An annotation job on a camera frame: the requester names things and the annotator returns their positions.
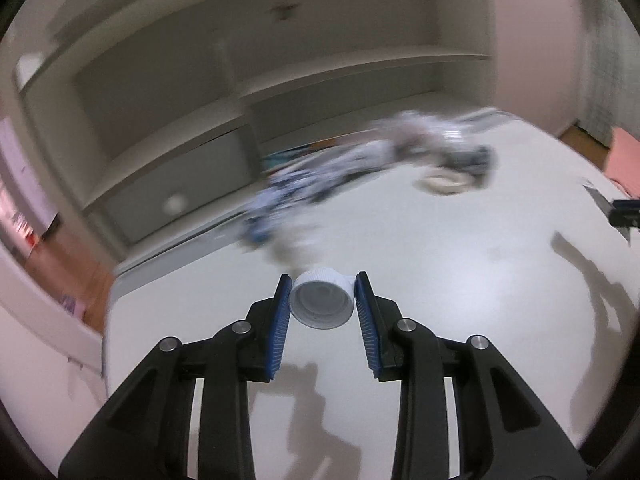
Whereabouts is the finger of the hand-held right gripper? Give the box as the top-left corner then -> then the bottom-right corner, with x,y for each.
583,183 -> 640,247

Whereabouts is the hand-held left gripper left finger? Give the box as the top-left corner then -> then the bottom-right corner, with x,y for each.
57,273 -> 294,480

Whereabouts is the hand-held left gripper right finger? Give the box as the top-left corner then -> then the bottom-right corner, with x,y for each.
354,270 -> 589,480

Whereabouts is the white bottle cap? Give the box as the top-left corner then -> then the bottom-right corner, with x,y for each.
288,268 -> 355,331

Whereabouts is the pink cloth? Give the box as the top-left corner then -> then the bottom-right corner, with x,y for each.
602,127 -> 640,198

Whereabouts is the grey patterned curtain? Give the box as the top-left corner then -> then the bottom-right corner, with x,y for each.
582,0 -> 640,143

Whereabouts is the white blue-printed wrapper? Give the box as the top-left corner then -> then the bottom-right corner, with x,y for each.
241,139 -> 398,247

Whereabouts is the pale round lid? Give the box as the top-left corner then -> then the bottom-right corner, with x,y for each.
414,170 -> 475,197

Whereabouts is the grey drawer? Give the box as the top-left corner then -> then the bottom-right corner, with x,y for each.
101,129 -> 252,247

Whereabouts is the colourful flat book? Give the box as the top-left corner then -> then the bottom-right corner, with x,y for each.
264,137 -> 351,173

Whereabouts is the clear plastic bag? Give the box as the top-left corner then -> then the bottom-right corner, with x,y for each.
369,109 -> 501,163

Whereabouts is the white door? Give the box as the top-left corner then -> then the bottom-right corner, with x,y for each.
0,240 -> 110,421

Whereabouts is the white desk hutch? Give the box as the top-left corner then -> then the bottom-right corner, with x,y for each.
14,0 -> 495,266

